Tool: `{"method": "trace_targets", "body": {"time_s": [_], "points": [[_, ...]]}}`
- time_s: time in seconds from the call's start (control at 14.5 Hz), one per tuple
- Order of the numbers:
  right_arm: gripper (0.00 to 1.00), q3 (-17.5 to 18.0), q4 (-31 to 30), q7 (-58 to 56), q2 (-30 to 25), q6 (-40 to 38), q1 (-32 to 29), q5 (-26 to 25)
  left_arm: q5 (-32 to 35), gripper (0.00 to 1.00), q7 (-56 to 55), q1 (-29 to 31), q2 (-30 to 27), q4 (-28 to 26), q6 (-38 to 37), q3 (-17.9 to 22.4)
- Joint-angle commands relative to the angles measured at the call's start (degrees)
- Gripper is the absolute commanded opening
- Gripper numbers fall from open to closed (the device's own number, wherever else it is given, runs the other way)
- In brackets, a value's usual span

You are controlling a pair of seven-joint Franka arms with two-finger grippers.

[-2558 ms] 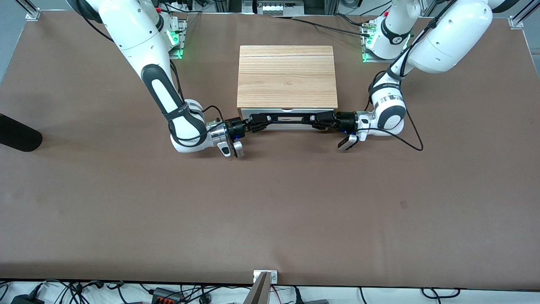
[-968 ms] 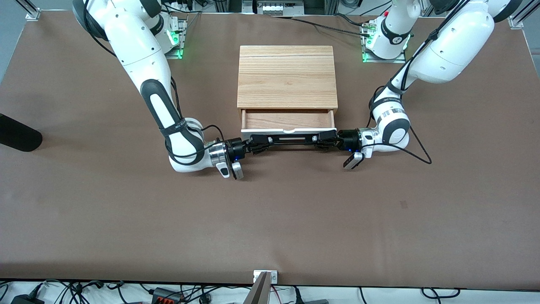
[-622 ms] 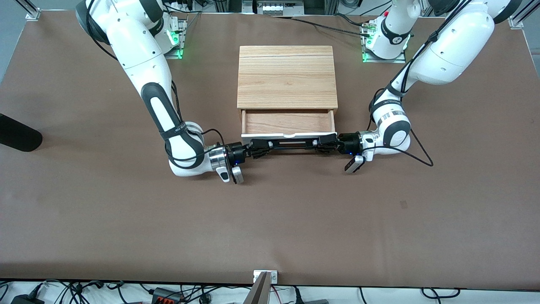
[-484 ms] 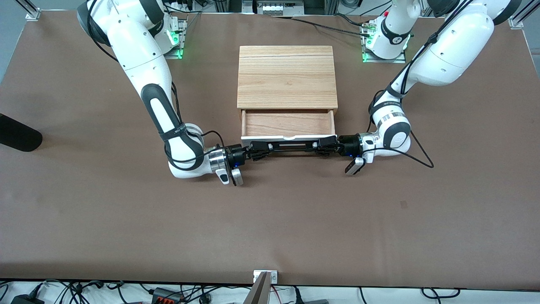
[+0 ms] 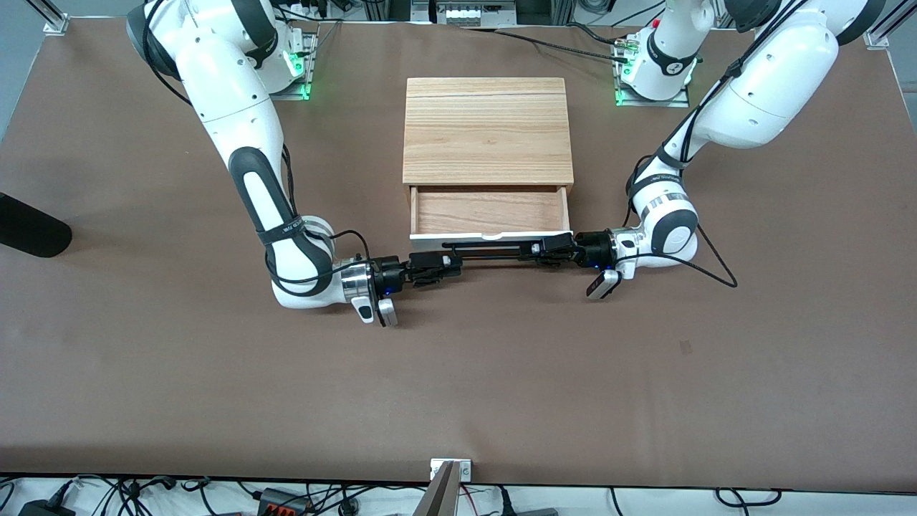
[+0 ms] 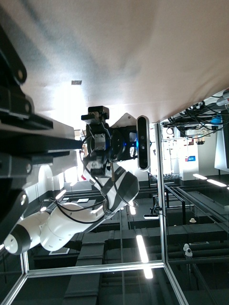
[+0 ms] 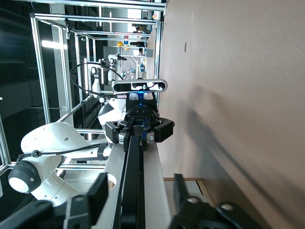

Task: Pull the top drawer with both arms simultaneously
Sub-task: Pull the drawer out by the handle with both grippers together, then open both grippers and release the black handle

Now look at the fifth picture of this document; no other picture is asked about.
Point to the small metal table bracket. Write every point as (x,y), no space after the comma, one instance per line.
(464,469)

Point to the black orange connector block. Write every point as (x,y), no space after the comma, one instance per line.
(283,500)

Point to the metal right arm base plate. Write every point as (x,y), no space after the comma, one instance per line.
(306,72)

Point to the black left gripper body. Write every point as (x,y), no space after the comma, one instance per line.
(594,251)

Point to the white power strip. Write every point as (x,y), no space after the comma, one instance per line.
(473,13)

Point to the black power adapter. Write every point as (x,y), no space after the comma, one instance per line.
(43,509)

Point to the light wooden drawer cabinet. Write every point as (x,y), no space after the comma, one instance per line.
(487,129)

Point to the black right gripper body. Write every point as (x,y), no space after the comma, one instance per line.
(390,274)

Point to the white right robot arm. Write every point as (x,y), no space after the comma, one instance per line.
(229,79)

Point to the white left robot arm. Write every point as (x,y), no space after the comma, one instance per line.
(774,72)

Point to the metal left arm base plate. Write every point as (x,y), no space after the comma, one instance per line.
(627,97)

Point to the black ribbed cylinder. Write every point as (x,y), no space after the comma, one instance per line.
(29,229)

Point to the aluminium frame profile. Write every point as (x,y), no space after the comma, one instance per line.
(885,32)
(54,18)

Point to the grey wedge camera post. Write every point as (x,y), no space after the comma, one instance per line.
(438,498)

